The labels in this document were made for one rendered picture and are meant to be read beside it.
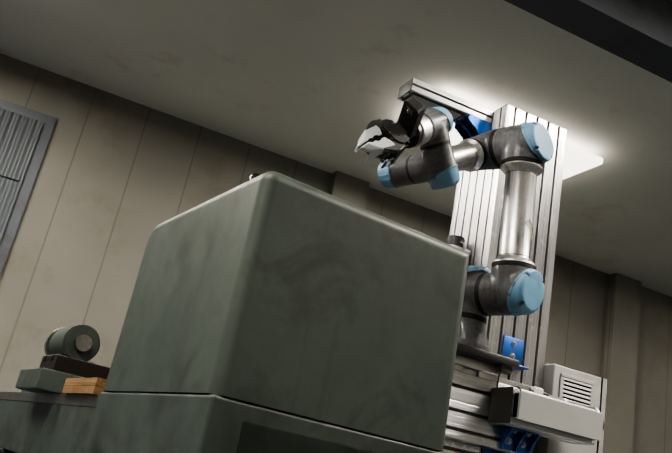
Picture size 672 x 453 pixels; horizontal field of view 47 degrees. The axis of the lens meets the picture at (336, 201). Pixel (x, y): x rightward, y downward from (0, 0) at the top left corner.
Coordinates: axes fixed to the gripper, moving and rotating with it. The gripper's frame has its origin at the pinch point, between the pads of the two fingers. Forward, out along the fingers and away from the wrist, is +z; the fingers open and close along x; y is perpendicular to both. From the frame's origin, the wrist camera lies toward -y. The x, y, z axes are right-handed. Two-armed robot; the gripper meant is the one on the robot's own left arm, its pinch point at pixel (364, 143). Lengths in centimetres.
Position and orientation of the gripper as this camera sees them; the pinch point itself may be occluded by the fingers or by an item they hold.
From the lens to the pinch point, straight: 161.2
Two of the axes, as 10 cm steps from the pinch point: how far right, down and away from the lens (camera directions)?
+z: -5.9, 2.6, -7.6
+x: -6.5, -7.1, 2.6
